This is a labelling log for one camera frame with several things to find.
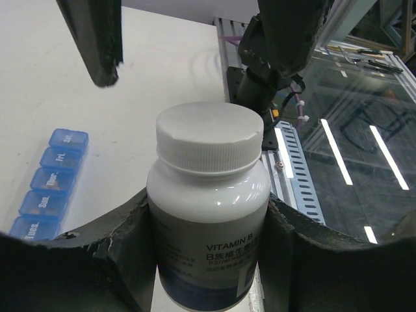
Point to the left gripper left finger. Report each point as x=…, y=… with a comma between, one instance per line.
x=107, y=264

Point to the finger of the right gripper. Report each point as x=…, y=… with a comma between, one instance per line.
x=280, y=39
x=96, y=27

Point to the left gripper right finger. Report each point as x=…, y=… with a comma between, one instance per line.
x=306, y=266

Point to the blue weekly pill organizer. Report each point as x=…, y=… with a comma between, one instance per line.
x=44, y=206

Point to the white vitamin B bottle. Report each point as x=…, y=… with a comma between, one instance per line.
x=208, y=193

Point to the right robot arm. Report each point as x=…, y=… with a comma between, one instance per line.
x=276, y=45

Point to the white slotted cable duct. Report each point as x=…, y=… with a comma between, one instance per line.
x=297, y=173

